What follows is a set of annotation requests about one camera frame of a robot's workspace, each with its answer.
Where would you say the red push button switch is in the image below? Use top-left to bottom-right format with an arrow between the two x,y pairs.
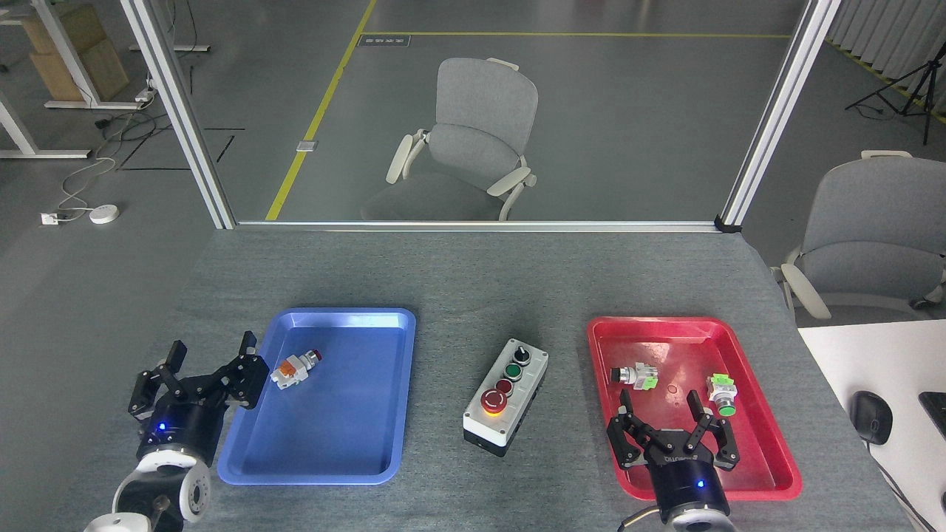
270,350 -> 324,390

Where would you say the white floor cable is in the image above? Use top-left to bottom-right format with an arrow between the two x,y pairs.
58,133 -> 119,219

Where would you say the silver aluminium rail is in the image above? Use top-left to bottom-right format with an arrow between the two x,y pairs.
235,220 -> 721,233

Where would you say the green push button switch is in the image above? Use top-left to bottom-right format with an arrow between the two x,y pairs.
707,375 -> 738,417

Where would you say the black selector switch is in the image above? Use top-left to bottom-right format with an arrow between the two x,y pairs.
610,362 -> 661,391

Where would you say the silver aluminium post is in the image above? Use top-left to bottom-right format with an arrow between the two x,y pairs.
120,0 -> 237,230
715,0 -> 843,233

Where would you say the grey felt table cover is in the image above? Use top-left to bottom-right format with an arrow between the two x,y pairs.
44,229 -> 917,532

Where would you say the blue plastic tray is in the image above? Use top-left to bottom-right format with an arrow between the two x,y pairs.
217,307 -> 417,486

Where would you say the white desk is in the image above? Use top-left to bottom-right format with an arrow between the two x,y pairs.
797,319 -> 946,532

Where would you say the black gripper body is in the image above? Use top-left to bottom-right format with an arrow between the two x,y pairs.
649,432 -> 731,522
137,377 -> 231,460

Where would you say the brown cardboard box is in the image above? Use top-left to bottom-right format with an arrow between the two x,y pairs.
21,4 -> 130,103

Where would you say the red plastic tray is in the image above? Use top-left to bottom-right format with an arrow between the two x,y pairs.
586,316 -> 803,502

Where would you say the grey four-button control box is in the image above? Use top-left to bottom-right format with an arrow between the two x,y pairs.
463,338 -> 549,458

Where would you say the white curtain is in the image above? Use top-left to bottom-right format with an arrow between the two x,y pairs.
824,0 -> 946,123

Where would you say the white desk frame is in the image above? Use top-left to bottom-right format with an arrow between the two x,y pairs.
0,0 -> 211,160

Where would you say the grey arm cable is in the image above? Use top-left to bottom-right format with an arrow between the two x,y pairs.
617,504 -> 662,532

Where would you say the black mouse cable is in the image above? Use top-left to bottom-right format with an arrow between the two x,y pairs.
871,442 -> 921,532

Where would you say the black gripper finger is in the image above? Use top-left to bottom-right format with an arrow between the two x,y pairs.
607,390 -> 659,470
220,331 -> 270,411
686,390 -> 741,471
128,341 -> 187,422

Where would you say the black computer mouse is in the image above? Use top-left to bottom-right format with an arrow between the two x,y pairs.
849,391 -> 894,446

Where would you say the black keyboard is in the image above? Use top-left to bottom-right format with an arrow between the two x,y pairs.
919,392 -> 946,438

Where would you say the grey office chair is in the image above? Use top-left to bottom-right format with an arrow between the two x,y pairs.
360,58 -> 538,222
771,150 -> 946,328

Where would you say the black tripod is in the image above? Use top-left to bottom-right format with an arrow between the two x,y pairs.
845,41 -> 946,146

